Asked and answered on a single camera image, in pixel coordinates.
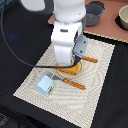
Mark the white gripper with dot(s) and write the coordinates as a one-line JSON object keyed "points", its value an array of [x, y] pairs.
{"points": [[69, 43]]}

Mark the light blue milk carton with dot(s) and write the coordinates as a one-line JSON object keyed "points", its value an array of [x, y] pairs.
{"points": [[44, 85]]}

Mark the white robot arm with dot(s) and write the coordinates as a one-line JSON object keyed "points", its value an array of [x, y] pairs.
{"points": [[65, 11]]}

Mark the round beige plate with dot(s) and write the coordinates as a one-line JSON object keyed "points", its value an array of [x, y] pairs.
{"points": [[71, 76]]}

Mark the large grey pot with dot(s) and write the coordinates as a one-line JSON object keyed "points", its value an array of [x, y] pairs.
{"points": [[93, 12]]}

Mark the white woven placemat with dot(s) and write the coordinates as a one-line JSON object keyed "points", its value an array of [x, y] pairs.
{"points": [[70, 103]]}

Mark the beige bowl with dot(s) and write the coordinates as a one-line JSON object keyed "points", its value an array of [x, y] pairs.
{"points": [[123, 14]]}

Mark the knife with wooden handle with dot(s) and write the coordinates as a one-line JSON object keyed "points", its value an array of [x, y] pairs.
{"points": [[90, 59]]}

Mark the fork with wooden handle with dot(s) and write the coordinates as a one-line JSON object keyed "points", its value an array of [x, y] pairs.
{"points": [[55, 77]]}

